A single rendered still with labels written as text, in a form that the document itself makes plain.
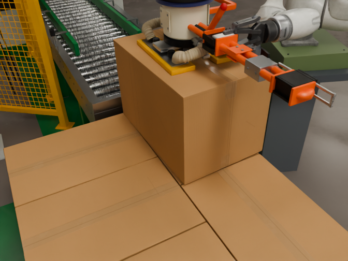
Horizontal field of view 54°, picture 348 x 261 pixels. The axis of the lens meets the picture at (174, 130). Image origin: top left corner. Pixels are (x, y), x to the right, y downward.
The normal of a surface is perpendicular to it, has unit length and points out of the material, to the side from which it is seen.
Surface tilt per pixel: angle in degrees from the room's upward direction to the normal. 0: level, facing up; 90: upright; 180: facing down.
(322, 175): 0
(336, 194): 0
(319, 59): 90
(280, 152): 90
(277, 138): 90
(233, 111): 89
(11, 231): 0
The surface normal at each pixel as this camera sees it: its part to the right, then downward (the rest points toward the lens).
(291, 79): -0.03, -0.80
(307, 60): 0.10, 0.59
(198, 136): 0.51, 0.50
